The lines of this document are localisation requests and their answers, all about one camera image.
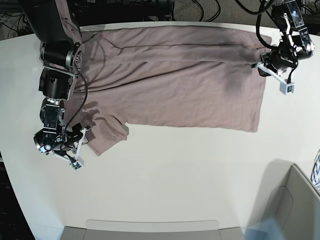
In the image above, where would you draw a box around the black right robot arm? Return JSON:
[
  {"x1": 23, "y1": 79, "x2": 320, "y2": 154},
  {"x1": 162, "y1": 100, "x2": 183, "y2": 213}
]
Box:
[{"x1": 20, "y1": 0, "x2": 265, "y2": 156}]

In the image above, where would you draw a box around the pink T-shirt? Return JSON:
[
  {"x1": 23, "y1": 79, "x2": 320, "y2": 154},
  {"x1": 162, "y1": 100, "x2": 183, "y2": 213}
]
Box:
[{"x1": 58, "y1": 0, "x2": 273, "y2": 158}]

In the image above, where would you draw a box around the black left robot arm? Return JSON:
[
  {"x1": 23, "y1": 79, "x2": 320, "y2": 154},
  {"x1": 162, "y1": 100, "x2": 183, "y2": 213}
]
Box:
[{"x1": 255, "y1": 0, "x2": 315, "y2": 77}]

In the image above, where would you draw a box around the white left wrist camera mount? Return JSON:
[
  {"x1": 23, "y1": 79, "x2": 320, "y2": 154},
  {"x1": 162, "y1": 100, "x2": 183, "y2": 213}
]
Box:
[{"x1": 261, "y1": 65, "x2": 295, "y2": 95}]

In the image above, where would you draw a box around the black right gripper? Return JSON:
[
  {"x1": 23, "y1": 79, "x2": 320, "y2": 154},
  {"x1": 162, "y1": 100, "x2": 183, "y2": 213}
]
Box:
[{"x1": 33, "y1": 123, "x2": 92, "y2": 155}]

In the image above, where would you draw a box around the grey cardboard box right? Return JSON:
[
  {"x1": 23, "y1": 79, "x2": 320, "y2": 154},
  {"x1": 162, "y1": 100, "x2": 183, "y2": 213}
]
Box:
[{"x1": 261, "y1": 164, "x2": 320, "y2": 240}]

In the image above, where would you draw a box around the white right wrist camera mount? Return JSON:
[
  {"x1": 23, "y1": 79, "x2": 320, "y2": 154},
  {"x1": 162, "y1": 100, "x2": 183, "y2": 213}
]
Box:
[{"x1": 50, "y1": 128, "x2": 87, "y2": 172}]

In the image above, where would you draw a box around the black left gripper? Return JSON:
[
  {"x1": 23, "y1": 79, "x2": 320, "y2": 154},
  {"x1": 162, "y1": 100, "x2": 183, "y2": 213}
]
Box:
[{"x1": 251, "y1": 50, "x2": 298, "y2": 77}]

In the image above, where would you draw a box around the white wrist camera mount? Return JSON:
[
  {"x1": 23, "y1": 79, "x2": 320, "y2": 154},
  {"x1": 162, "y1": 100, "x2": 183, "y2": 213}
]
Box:
[
  {"x1": 261, "y1": 65, "x2": 295, "y2": 95},
  {"x1": 50, "y1": 128, "x2": 87, "y2": 172}
]

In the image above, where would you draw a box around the blue blurry object bottom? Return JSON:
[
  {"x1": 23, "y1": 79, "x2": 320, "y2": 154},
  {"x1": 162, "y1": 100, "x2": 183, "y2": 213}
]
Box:
[{"x1": 244, "y1": 217, "x2": 283, "y2": 240}]

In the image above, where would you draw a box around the blue white patterned cloth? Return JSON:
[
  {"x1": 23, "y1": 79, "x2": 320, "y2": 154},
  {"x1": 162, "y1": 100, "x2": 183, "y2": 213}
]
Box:
[{"x1": 310, "y1": 151, "x2": 320, "y2": 192}]

